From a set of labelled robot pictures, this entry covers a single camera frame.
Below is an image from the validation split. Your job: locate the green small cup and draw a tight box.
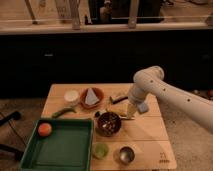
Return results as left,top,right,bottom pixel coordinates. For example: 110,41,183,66
92,142,109,159

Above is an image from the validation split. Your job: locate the green plastic tray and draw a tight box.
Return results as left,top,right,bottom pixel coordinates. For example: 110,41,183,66
19,118,93,171

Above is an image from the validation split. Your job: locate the metal cup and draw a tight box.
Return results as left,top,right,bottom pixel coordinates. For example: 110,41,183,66
119,146,135,164

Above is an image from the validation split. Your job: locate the white small cup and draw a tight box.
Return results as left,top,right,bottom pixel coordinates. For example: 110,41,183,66
64,90,79,102

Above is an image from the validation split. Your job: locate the orange peach fruit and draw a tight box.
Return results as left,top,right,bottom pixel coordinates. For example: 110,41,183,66
38,123,52,137

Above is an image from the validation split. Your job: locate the dark bowl with beans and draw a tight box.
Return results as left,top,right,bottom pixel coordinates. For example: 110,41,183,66
97,112,122,137

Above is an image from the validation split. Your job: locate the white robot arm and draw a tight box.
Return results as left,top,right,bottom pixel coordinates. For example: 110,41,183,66
128,66,213,133

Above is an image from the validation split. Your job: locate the black chair base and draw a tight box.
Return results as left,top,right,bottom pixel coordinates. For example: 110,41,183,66
0,110,25,161

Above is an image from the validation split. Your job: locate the black whiteboard eraser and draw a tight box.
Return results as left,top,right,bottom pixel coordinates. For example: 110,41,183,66
110,95,128,104

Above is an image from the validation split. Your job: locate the blue sponge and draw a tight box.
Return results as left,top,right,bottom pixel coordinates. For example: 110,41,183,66
137,102,149,114

